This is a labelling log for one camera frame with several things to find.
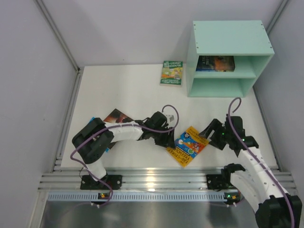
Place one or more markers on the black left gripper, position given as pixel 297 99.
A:
pixel 165 137

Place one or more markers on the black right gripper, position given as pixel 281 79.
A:
pixel 216 134

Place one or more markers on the yellow 130-Storey Treehouse book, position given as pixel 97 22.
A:
pixel 187 147

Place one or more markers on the Animal Farm book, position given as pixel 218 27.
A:
pixel 205 70

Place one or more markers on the A Tale of Two Cities book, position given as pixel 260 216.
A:
pixel 218 63

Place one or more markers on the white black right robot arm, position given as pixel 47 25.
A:
pixel 272 204

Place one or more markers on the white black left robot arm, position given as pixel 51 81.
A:
pixel 95 138

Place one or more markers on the Three Days to See book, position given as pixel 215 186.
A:
pixel 117 116

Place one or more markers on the green Treehouse book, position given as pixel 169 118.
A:
pixel 172 72

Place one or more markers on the mint green shelf cabinet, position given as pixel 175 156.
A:
pixel 245 40

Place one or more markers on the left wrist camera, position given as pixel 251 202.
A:
pixel 170 118

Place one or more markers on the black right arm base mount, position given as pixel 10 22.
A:
pixel 218 182

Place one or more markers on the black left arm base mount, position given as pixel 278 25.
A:
pixel 88 183

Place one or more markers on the grey slotted cable duct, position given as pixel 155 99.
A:
pixel 146 196

